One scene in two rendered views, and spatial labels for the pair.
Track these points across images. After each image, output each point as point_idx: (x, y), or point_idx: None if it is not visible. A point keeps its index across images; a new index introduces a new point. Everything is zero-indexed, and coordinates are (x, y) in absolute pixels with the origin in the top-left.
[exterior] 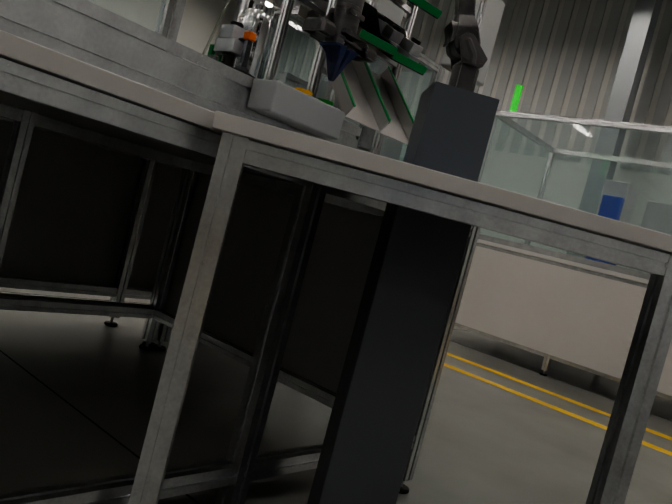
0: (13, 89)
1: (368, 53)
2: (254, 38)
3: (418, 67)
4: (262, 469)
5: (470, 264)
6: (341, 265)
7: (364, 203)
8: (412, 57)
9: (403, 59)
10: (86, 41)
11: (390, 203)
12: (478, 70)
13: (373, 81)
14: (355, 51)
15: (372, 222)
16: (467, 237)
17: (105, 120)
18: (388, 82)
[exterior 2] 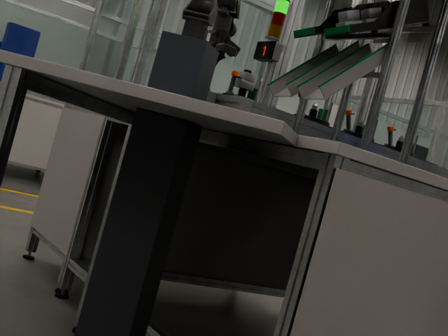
0: (112, 119)
1: (217, 47)
2: (233, 73)
3: (342, 29)
4: None
5: (322, 203)
6: (439, 279)
7: (209, 143)
8: (337, 25)
9: (331, 31)
10: None
11: (107, 116)
12: (189, 19)
13: (322, 61)
14: (221, 51)
15: (437, 214)
16: (131, 127)
17: (125, 123)
18: (384, 55)
